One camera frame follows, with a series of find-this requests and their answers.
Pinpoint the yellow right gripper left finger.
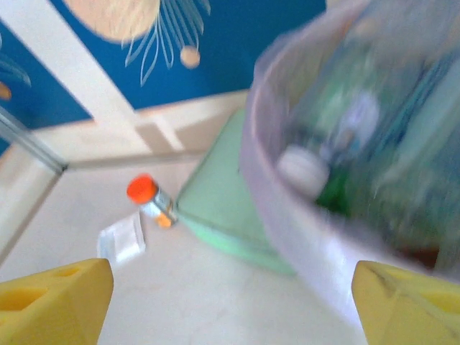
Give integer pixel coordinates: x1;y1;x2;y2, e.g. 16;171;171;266
0;257;114;345

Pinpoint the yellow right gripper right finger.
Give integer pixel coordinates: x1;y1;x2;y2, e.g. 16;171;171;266
351;259;460;345

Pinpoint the long clear water bottle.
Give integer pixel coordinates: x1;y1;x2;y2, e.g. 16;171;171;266
276;21;414;198

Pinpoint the white ribbed bin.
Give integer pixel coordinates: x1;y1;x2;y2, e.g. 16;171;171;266
280;215;367;335

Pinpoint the pink plastic bin liner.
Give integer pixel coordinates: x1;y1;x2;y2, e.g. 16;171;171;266
239;0;460;285

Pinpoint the clear plastic bag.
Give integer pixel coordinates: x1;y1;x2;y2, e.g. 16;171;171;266
96;211;147;269

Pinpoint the orange-capped pill bottle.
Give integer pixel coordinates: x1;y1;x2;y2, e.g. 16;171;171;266
126;173;180;229

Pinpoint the mint green zip case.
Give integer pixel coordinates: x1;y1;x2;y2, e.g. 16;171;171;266
175;107;298;276

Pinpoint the aluminium frame post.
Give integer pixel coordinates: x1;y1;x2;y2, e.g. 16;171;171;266
0;106;69;173

